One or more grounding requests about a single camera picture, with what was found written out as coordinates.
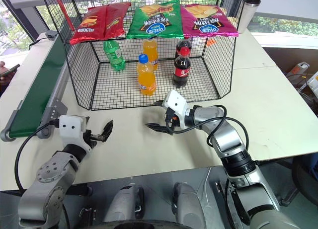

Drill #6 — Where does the green soda bottle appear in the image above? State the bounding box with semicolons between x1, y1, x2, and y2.
102;40;126;72

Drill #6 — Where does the white travel mug black lid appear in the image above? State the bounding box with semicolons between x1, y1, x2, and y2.
237;0;262;34

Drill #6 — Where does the yellow box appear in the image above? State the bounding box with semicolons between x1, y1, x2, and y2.
306;73;318;96

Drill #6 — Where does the magenta chip bag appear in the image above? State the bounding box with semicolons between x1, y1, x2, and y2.
179;3;239;39

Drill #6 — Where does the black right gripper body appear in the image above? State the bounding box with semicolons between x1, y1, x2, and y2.
164;107;185;131

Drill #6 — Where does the red chip bag burger print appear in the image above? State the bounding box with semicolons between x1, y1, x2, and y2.
69;4;110;46

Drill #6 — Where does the orange soda bottle blue cap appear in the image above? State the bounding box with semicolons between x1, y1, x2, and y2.
136;54;157;97

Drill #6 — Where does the cola bottle red cap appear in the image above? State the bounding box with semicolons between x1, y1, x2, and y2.
171;47;192;88

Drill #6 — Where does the person's bare hand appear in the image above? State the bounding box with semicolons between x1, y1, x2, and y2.
0;61;12;85

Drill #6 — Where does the green conveyor belt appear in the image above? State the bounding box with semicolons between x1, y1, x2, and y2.
0;31;70;143

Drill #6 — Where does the grey rounded robot leg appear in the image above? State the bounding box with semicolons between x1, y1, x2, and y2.
102;185;145;223
172;182;207;229

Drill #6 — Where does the black wire mesh rack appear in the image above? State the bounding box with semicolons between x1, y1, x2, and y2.
39;0;250;112

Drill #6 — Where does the black office chair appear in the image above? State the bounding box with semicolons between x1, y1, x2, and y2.
280;153;318;207

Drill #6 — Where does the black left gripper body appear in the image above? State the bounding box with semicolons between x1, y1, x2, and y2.
83;129;98;152

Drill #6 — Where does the pale yellow snack pack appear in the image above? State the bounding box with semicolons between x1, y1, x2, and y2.
227;16;239;29

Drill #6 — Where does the green chip bag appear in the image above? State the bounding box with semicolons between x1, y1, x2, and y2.
126;0;185;40

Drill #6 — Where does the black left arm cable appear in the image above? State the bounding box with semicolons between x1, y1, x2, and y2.
14;121;60;190

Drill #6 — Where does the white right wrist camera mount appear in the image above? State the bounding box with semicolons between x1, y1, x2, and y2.
162;90;188;118

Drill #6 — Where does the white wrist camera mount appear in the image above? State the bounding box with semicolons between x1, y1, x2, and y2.
58;115;91;153
162;90;188;118

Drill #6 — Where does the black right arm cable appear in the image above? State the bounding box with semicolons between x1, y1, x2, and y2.
170;105;249;151

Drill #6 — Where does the red strap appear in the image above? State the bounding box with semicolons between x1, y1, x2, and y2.
53;0;76;31

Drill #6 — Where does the black smartphone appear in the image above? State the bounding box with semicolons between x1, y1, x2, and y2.
0;64;21;78

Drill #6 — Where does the white orange device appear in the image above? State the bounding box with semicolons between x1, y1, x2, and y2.
285;62;310;78

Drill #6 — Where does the red chip bag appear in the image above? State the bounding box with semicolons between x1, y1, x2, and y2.
103;1;132;40

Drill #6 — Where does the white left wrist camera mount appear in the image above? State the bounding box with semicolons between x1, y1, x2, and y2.
58;115;91;153

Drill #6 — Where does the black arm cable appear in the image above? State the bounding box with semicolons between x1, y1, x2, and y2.
170;105;249;151
14;121;60;190

